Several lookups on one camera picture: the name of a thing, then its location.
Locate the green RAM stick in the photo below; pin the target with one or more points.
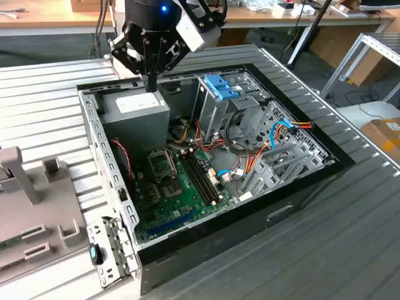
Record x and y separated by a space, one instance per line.
9 243

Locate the metal drive cage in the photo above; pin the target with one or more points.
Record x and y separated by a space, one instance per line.
212 106

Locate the small brown cardboard box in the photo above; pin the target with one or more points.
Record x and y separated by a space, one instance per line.
87 4

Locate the white camera box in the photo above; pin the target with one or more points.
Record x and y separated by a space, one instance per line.
195 32

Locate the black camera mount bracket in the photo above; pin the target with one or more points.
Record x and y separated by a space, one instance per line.
212 15

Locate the white low table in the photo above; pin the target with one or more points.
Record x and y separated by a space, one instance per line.
356 117

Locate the blue expansion slot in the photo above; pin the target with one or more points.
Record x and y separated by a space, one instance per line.
171 222

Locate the green motherboard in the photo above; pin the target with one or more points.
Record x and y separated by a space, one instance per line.
168 206

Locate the blue plastic drive bracket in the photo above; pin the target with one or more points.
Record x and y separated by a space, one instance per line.
218 87

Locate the aluminium shelf frame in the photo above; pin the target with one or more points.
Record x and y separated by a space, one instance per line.
346 62

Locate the black RAM slot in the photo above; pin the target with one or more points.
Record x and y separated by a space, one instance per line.
201 176
194 178

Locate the CPU socket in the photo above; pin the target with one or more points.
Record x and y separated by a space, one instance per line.
161 162

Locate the black open PC case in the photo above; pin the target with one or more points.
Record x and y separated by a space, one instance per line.
218 237

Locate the square silver chipset chip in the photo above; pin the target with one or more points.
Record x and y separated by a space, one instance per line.
171 190

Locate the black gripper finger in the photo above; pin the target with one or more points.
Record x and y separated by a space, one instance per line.
163 56
118 47

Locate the black tripod stand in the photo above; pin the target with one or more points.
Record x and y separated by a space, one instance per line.
313 26

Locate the large brown cardboard box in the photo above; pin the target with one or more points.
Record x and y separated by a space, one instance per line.
331 47

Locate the cardboard box yellow label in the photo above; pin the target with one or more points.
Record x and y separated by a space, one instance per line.
379 134

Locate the grey parts rack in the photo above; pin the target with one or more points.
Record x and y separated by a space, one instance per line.
47 206

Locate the grey power supply unit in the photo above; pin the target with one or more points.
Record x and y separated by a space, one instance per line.
134 125

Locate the metal disk bay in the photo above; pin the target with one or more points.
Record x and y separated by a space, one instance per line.
268 184

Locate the metal expansion bracket panel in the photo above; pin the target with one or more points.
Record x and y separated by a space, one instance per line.
107 275

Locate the wooden office desk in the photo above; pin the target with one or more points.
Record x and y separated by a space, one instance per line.
265 19
56 18

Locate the black teal slot latch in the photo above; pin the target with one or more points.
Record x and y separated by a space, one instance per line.
96 253

